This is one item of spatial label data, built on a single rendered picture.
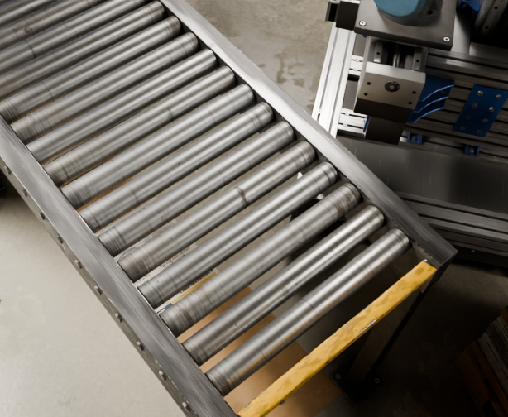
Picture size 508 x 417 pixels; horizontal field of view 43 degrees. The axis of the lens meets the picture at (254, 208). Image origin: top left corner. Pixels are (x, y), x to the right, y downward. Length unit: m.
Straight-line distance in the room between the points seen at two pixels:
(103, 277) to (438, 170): 1.25
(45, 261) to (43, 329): 0.23
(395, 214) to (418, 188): 0.79
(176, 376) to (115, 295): 0.18
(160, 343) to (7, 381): 0.96
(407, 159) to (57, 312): 1.17
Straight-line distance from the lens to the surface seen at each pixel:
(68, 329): 2.00
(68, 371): 1.96
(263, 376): 1.91
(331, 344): 1.08
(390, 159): 2.07
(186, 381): 1.07
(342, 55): 2.31
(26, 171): 1.30
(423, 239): 1.23
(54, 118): 1.38
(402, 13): 1.37
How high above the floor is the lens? 1.82
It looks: 58 degrees down
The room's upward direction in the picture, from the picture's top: 5 degrees clockwise
